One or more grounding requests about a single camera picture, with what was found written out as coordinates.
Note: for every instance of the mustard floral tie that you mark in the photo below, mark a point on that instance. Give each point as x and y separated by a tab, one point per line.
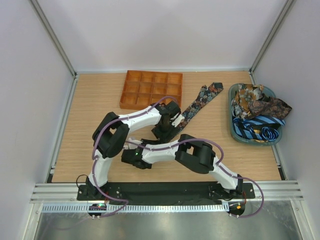
245	94

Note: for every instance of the navy floral tie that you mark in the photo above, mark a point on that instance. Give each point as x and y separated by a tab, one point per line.
204	97

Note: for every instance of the white slotted cable duct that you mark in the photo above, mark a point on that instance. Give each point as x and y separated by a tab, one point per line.
100	208

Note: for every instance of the dark brown paisley tie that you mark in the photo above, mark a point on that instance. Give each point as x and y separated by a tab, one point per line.
271	107

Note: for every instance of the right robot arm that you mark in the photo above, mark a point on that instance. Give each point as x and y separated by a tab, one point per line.
196	154

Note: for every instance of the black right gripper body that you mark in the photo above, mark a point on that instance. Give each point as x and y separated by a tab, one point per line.
147	166

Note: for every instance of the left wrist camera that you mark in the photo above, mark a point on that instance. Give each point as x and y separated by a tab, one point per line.
179	118

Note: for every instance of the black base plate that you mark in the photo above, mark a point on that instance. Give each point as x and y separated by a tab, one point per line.
169	194

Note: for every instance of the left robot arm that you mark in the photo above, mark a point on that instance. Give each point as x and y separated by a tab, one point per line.
111	138

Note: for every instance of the orange compartment tray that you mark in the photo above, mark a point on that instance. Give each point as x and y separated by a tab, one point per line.
143	88

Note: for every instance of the blue striped tie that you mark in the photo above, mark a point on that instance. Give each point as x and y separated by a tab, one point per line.
261	128

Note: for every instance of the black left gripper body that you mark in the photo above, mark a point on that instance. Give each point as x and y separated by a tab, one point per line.
165	132

